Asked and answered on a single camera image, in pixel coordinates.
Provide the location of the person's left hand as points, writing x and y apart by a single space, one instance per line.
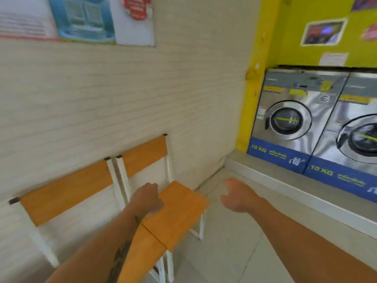
145 198

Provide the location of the person's right hand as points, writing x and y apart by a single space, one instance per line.
240 195

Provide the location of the person's left fingers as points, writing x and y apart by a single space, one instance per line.
156 200

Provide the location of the person's right thumb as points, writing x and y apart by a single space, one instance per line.
225 198

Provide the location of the person's right forearm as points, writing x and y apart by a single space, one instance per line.
309 244

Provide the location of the person's left forearm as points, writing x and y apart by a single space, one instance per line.
100 250

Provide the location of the silver front-load washing machine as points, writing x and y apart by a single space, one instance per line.
346 135
290 120

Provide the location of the white paper notice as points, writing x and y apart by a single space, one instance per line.
333 59

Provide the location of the white-framed photo sticker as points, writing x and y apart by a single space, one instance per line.
324 31

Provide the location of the red round sticker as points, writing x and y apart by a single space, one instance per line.
370 32

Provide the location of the purple poster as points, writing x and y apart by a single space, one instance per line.
364 3

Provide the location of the orange wooden chair white frame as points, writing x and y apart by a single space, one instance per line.
88 209
165 200

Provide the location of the large white blue wall poster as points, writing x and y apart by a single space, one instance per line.
76 19

